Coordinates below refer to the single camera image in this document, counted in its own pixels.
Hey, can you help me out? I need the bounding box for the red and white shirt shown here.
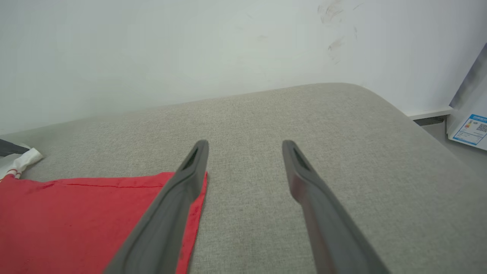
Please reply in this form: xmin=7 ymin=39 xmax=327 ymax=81
xmin=0 ymin=148 xmax=208 ymax=274

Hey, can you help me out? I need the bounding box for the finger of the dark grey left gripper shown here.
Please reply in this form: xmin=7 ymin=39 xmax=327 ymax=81
xmin=0 ymin=139 xmax=30 ymax=158

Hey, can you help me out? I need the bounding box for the white appliance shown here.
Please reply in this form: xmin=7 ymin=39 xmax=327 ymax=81
xmin=447 ymin=42 xmax=487 ymax=151

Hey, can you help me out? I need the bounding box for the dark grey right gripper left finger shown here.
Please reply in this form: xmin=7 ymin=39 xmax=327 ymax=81
xmin=104 ymin=140 xmax=209 ymax=274

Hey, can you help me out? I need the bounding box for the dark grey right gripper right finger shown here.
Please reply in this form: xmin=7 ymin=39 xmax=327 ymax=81
xmin=282 ymin=140 xmax=391 ymax=274

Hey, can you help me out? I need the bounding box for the blue white energy label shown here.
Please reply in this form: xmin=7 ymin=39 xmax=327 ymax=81
xmin=452 ymin=114 xmax=487 ymax=146

